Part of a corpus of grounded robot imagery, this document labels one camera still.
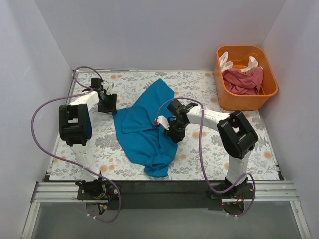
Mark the blue t shirt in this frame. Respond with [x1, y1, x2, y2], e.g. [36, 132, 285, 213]
[113, 79, 177, 177]

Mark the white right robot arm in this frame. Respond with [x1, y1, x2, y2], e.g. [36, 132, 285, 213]
[155, 98, 258, 198]

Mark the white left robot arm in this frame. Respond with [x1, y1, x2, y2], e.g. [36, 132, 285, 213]
[58, 78, 117, 199]

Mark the floral table mat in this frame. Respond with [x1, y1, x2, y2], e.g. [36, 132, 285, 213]
[47, 71, 279, 180]

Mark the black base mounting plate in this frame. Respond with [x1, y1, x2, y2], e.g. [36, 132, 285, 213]
[75, 180, 253, 211]

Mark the white t shirt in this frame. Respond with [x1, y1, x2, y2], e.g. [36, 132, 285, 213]
[219, 51, 263, 72]

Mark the pink t shirt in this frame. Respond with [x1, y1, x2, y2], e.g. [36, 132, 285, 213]
[222, 67, 264, 95]

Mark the orange plastic bin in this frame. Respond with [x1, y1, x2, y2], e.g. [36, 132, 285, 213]
[214, 45, 278, 111]

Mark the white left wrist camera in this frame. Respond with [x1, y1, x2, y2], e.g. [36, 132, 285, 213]
[103, 82, 114, 95]

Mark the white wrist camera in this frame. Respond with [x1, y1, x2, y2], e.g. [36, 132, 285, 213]
[103, 82, 114, 95]
[154, 116, 169, 130]

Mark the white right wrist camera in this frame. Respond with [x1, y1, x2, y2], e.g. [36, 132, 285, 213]
[154, 116, 169, 130]

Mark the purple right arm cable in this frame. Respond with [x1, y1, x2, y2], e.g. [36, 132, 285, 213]
[156, 97, 256, 217]

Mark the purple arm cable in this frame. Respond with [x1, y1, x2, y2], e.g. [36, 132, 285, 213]
[31, 66, 122, 223]
[156, 97, 256, 217]

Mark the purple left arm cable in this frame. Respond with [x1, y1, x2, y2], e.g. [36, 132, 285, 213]
[31, 66, 122, 223]

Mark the aluminium frame rail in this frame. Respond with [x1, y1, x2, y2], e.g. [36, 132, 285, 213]
[21, 180, 311, 239]

